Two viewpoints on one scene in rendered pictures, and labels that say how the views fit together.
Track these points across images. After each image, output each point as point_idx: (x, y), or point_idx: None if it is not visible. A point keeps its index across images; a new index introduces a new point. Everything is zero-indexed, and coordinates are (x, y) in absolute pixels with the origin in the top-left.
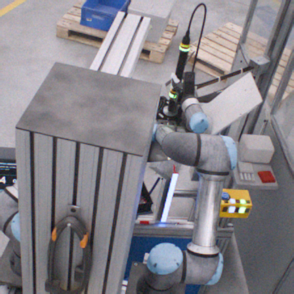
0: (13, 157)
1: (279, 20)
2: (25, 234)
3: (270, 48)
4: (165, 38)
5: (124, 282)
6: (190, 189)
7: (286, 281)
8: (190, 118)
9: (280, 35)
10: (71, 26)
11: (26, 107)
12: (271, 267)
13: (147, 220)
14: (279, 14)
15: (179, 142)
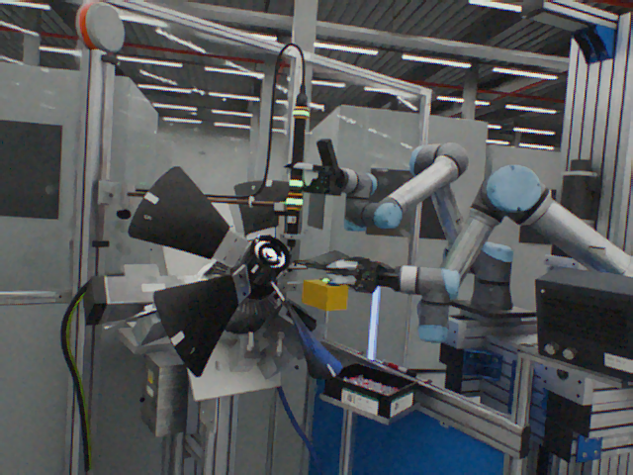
0: (605, 275)
1: (105, 115)
2: None
3: (104, 163)
4: None
5: (499, 339)
6: (194, 441)
7: (283, 377)
8: (370, 179)
9: (108, 138)
10: None
11: None
12: (249, 408)
13: (386, 367)
14: (99, 105)
15: (464, 148)
